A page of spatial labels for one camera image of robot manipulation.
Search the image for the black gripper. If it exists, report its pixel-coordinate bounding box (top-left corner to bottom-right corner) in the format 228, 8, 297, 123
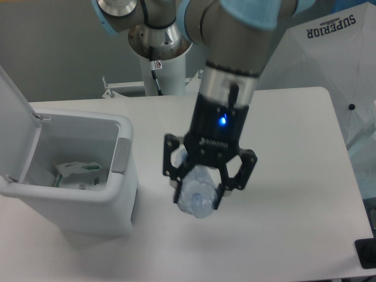
162, 94, 258, 210

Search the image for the crushed clear plastic bottle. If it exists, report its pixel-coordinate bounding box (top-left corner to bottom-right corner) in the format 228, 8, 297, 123
177, 165, 217, 219

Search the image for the white plastic packaging bag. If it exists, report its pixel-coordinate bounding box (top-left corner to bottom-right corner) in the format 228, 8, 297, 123
53, 162, 109, 191

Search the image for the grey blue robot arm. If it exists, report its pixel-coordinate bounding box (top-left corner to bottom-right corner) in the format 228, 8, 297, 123
92, 1, 313, 212

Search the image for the white trash can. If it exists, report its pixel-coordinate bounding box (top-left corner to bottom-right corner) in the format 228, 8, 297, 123
1, 109, 138, 236

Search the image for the white trash can lid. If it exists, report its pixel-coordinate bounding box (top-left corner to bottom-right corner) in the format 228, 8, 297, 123
1, 69, 54, 185

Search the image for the black device at table edge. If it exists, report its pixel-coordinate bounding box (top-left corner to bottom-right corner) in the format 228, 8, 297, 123
354, 238, 375, 269

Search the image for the white metal base frame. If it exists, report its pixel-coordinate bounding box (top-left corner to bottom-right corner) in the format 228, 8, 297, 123
102, 69, 204, 99

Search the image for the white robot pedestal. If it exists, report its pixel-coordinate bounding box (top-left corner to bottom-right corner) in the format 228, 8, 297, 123
139, 55, 186, 96

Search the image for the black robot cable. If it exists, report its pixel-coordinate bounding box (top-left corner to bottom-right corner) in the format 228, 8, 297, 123
148, 46, 163, 96

